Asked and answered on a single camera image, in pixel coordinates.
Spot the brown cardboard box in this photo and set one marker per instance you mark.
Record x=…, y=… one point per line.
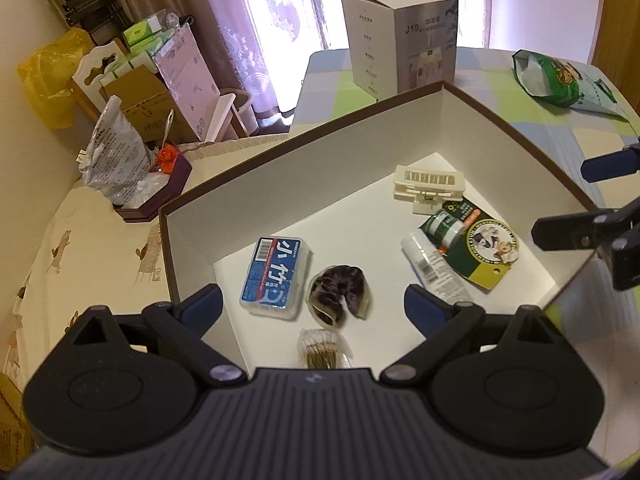
x=146, y=103

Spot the pink cardboard box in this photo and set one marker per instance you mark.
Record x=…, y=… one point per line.
x=188, y=79

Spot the purple hexagonal box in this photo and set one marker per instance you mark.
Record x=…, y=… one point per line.
x=163, y=183

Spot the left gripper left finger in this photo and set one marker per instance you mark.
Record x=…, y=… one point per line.
x=179, y=330

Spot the green Mentholatum blister card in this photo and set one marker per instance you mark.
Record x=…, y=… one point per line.
x=480, y=248

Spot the yellow plastic bag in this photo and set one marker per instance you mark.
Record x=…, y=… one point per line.
x=45, y=75

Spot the dark velvet scrunchie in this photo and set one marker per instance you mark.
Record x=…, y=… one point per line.
x=336, y=291

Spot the green snack bag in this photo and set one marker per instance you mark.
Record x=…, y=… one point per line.
x=565, y=84

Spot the cartoon print bedsheet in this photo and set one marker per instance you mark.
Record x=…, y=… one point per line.
x=88, y=256

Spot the brown white storage box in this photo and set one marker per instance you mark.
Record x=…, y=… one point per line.
x=332, y=187

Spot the pink curtain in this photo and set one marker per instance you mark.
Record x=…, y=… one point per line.
x=263, y=46

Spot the clear plastic bag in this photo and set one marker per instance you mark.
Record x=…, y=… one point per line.
x=116, y=158

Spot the white wooden rack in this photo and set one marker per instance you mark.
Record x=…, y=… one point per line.
x=85, y=84

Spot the bobby pins packet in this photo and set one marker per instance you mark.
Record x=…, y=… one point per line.
x=320, y=349

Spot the blue floss pick box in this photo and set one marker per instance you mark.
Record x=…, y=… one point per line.
x=276, y=277

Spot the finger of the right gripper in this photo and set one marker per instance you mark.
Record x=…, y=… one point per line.
x=588, y=230
x=612, y=165

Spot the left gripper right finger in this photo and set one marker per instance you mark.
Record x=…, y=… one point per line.
x=447, y=329

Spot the humidifier product box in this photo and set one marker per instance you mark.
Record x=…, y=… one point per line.
x=399, y=45

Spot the cream plastic hair clip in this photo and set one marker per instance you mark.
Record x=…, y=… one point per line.
x=427, y=190

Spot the white small bottle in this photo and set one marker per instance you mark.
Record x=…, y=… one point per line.
x=432, y=270

